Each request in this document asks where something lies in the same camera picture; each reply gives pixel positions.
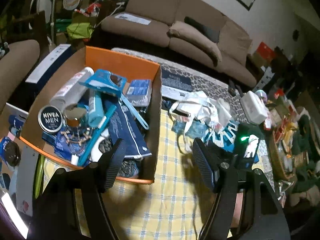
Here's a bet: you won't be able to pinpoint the green bag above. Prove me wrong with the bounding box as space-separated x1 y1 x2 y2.
67 22 94 40

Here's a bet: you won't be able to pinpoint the black remote control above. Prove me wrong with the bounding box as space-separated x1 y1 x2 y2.
228 80 236 96

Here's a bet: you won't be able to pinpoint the yellow checkered cloth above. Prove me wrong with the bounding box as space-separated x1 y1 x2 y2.
42 108 241 240

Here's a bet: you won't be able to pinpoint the navy blue package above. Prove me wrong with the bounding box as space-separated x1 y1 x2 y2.
101 102 152 160

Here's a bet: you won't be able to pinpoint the brown sofa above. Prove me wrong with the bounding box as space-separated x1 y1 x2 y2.
92 0 257 87

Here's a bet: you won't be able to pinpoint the light blue tube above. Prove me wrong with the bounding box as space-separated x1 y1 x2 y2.
88 89 104 128

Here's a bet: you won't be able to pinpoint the black sofa cushion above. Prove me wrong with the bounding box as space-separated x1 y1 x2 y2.
184 16 220 43

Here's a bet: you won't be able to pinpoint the pastel round container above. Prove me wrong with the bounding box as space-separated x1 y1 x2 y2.
255 89 267 102

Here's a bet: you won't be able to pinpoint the tan sofa cushion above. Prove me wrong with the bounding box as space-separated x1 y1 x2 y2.
167 21 222 68

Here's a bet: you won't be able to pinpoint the navy white booklet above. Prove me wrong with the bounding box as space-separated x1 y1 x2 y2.
161 67 193 101

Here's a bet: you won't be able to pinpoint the blue snack packet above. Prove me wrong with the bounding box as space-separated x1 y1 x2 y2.
79 69 127 98

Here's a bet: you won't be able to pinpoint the wicker basket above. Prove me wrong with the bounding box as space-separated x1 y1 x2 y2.
267 130 295 181

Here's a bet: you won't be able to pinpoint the orange cardboard box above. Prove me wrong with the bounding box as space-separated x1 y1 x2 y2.
20 46 162 184

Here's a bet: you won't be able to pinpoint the crumpled white plastic bag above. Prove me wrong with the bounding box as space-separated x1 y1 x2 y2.
169 91 232 153

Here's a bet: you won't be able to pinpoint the white spray can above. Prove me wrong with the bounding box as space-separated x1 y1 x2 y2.
49 67 94 112

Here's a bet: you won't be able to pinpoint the blue toothbrush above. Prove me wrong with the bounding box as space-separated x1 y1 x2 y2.
78 104 117 167

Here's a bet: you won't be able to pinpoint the round white clock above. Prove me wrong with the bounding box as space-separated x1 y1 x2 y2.
62 0 81 11

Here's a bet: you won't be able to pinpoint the Nivea Men tin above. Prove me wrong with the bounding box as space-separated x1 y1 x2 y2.
37 105 63 134

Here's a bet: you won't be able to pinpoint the white paper on sofa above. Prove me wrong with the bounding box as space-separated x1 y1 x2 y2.
115 13 151 25

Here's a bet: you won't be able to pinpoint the white tissue box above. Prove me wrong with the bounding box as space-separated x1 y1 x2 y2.
240 91 268 125

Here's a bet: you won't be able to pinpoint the grey giraffe pattern tablecloth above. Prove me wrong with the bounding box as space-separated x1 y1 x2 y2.
112 48 274 187

